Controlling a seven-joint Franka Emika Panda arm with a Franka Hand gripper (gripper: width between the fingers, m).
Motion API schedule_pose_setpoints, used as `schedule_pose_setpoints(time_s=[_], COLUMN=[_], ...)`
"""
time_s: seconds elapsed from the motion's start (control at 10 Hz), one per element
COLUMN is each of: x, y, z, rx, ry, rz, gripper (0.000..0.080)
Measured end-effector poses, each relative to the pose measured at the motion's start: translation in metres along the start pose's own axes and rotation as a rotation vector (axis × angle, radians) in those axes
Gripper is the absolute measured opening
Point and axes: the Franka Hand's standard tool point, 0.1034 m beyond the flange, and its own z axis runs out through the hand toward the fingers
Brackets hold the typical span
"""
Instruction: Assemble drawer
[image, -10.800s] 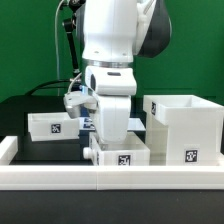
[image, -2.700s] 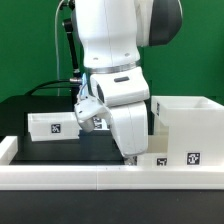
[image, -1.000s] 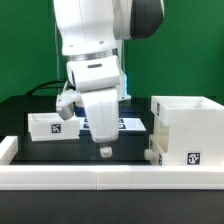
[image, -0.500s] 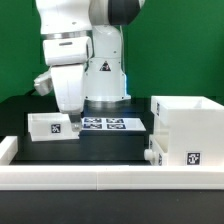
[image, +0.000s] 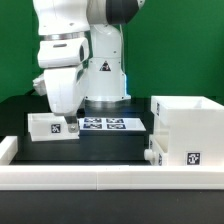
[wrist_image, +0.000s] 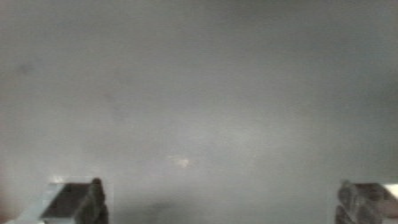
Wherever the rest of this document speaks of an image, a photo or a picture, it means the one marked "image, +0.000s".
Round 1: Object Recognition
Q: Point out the marker tag sheet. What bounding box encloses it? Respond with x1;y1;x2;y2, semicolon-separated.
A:
79;117;146;131

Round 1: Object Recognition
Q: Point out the white fence wall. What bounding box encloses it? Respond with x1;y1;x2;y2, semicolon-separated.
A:
0;136;224;190

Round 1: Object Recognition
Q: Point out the white front drawer box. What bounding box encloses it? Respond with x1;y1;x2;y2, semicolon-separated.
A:
144;134;168;166

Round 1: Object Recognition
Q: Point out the white drawer cabinet frame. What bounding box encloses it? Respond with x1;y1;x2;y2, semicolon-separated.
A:
151;96;224;166

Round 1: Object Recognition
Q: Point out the white drawer box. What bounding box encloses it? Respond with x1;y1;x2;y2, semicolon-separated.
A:
28;113;79;141
144;134;168;166

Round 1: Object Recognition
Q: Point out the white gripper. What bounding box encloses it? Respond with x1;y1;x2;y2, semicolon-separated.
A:
33;66;88;133

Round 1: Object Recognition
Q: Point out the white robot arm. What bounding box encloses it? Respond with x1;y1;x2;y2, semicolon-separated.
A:
33;0;145;132

